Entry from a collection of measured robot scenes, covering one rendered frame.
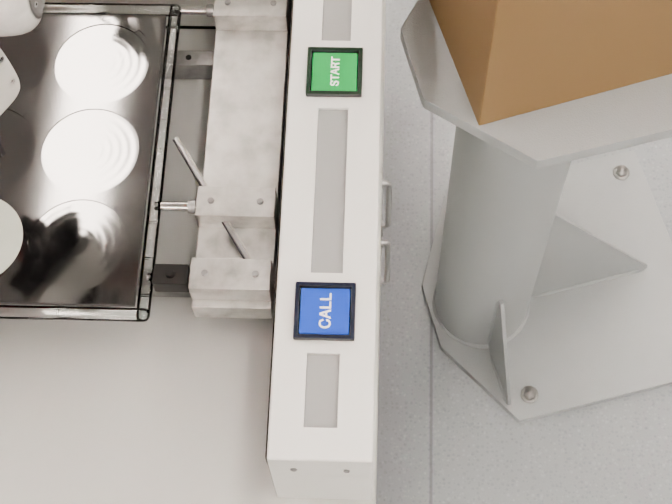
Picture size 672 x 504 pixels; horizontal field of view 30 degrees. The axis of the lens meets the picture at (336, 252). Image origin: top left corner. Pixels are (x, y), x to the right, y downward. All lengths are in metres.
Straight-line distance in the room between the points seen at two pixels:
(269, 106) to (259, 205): 0.14
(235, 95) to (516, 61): 0.30
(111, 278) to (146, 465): 0.19
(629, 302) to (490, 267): 0.43
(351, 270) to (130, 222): 0.25
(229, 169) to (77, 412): 0.29
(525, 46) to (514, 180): 0.35
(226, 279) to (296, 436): 0.20
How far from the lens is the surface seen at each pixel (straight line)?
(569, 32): 1.32
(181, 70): 1.44
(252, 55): 1.39
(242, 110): 1.36
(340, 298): 1.16
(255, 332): 1.31
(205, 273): 1.24
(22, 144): 1.36
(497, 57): 1.30
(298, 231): 1.19
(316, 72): 1.28
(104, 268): 1.27
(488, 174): 1.63
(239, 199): 1.27
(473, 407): 2.14
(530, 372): 2.16
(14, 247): 1.30
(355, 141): 1.24
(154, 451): 1.28
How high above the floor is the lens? 2.03
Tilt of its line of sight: 65 degrees down
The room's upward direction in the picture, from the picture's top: 3 degrees counter-clockwise
